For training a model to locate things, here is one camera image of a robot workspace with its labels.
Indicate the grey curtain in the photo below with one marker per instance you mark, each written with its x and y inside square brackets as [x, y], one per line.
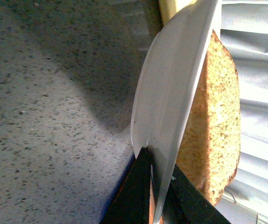
[244, 32]

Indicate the white round plate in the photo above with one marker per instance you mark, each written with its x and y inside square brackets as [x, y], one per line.
[166, 89]

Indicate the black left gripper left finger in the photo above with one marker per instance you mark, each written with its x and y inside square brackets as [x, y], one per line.
[132, 202]

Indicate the yellow bear tray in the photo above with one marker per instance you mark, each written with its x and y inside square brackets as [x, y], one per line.
[168, 8]

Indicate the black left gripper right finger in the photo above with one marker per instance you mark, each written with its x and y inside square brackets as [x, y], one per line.
[184, 204]

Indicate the brown bread slice top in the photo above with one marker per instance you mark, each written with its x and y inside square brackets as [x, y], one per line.
[209, 153]

